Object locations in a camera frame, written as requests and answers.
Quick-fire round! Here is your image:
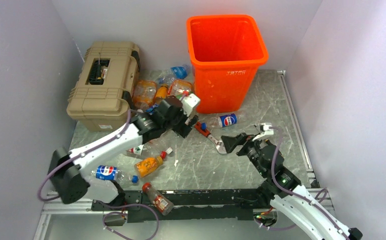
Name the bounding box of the red cap bottle on rail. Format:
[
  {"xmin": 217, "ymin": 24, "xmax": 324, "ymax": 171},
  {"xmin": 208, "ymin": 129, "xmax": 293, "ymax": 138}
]
[{"xmin": 142, "ymin": 182, "xmax": 174, "ymax": 216}]

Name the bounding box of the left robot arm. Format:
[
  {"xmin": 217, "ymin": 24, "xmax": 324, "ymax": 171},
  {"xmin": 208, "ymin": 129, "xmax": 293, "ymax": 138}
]
[{"xmin": 46, "ymin": 93, "xmax": 201, "ymax": 210}]

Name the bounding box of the small orange juice bottle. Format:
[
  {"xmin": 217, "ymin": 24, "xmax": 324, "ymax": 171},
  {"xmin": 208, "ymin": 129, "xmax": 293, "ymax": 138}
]
[{"xmin": 154, "ymin": 83, "xmax": 169, "ymax": 104}]

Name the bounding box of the clear bottle blue label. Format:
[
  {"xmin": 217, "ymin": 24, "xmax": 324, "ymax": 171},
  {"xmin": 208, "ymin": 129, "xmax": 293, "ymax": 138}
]
[{"xmin": 156, "ymin": 64, "xmax": 191, "ymax": 86}]

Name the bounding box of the red adjustable wrench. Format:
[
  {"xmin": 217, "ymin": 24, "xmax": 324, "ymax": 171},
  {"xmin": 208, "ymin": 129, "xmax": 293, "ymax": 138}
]
[{"xmin": 194, "ymin": 121, "xmax": 227, "ymax": 155}]

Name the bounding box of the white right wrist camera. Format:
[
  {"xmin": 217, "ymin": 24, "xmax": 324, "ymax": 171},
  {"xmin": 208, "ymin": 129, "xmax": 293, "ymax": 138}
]
[{"xmin": 252, "ymin": 122, "xmax": 274, "ymax": 142}]

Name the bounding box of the pepsi bottle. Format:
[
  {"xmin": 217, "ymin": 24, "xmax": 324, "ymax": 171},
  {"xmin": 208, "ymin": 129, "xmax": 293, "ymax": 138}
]
[
  {"xmin": 90, "ymin": 165, "xmax": 139, "ymax": 186},
  {"xmin": 199, "ymin": 111, "xmax": 245, "ymax": 130}
]

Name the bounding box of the red label bottle red cap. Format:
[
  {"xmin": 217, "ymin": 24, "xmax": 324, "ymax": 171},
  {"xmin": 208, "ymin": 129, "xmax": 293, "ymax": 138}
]
[{"xmin": 125, "ymin": 140, "xmax": 173, "ymax": 159}]

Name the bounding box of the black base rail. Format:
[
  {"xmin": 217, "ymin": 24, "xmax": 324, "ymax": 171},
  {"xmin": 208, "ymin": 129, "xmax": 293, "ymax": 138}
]
[{"xmin": 91, "ymin": 188, "xmax": 271, "ymax": 223}]

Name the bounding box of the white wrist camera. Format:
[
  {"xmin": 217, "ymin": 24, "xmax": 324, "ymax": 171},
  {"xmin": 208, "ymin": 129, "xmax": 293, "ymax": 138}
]
[
  {"xmin": 252, "ymin": 122, "xmax": 274, "ymax": 142},
  {"xmin": 180, "ymin": 93, "xmax": 201, "ymax": 117}
]

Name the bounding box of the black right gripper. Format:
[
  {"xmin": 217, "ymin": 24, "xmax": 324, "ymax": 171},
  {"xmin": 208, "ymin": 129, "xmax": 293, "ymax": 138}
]
[{"xmin": 221, "ymin": 132, "xmax": 268, "ymax": 177}]

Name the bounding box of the tan plastic toolbox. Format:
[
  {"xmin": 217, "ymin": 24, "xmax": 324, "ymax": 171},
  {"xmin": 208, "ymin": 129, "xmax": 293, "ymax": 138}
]
[{"xmin": 66, "ymin": 41, "xmax": 141, "ymax": 132}]

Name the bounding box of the orange plastic bin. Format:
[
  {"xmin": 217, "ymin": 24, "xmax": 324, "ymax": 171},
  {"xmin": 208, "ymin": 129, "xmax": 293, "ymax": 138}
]
[{"xmin": 186, "ymin": 14, "xmax": 269, "ymax": 114}]

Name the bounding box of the orange bottle yellow cap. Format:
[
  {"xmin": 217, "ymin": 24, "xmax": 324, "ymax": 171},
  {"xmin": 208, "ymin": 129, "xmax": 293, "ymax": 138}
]
[{"xmin": 134, "ymin": 156, "xmax": 164, "ymax": 178}]

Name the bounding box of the crushed orange label bottle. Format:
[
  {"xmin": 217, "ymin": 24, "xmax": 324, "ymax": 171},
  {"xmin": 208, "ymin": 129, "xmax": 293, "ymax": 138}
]
[{"xmin": 167, "ymin": 79, "xmax": 193, "ymax": 96}]

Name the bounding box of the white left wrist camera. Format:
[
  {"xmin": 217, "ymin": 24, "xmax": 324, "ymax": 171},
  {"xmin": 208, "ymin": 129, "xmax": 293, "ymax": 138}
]
[{"xmin": 180, "ymin": 93, "xmax": 201, "ymax": 117}]

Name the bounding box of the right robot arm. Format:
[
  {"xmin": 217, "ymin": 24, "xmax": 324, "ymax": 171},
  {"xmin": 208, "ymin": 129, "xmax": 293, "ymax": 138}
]
[{"xmin": 221, "ymin": 133, "xmax": 363, "ymax": 240}]

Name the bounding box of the large orange label bottle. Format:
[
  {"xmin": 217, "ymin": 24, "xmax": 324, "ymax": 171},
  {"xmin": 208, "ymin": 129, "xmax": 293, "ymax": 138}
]
[{"xmin": 132, "ymin": 80, "xmax": 157, "ymax": 111}]

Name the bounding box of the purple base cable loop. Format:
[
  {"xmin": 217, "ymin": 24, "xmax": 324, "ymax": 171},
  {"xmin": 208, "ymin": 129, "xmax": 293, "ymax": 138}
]
[{"xmin": 101, "ymin": 199, "xmax": 163, "ymax": 240}]

